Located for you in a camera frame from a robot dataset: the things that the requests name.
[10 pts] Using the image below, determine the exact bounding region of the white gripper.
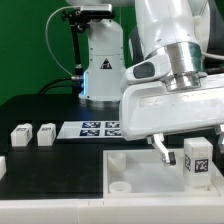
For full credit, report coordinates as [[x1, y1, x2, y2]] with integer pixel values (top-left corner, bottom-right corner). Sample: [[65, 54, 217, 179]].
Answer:
[[119, 74, 224, 166]]

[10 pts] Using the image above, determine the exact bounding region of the white square tabletop part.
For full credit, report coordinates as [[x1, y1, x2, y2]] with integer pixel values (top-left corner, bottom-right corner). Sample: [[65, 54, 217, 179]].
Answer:
[[103, 148, 224, 198]]

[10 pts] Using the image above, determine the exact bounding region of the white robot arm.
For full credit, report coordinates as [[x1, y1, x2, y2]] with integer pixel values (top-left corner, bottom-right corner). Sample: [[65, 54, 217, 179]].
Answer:
[[66, 0, 224, 165]]

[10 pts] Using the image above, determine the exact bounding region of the white L-shaped obstacle fence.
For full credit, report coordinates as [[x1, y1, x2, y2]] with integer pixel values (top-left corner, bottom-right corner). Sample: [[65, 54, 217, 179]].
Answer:
[[0, 168, 224, 224]]

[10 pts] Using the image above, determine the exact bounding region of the white marker plate with tags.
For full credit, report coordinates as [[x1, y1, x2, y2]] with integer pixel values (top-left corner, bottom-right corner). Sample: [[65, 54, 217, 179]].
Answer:
[[57, 121, 122, 139]]

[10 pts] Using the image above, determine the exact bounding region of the white block at left edge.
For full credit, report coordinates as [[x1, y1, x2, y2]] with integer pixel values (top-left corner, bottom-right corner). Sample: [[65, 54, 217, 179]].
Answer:
[[0, 156, 7, 180]]

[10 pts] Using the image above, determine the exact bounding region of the black base cable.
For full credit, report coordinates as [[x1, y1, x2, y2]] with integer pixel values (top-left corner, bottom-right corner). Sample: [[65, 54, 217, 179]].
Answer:
[[37, 77, 83, 96]]

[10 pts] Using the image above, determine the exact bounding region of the black camera on stand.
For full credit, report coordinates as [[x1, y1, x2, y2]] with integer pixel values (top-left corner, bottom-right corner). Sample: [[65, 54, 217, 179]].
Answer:
[[61, 4, 115, 96]]

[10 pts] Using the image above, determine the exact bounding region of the grey camera cable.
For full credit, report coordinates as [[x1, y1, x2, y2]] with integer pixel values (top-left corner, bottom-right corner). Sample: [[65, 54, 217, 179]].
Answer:
[[44, 5, 84, 81]]

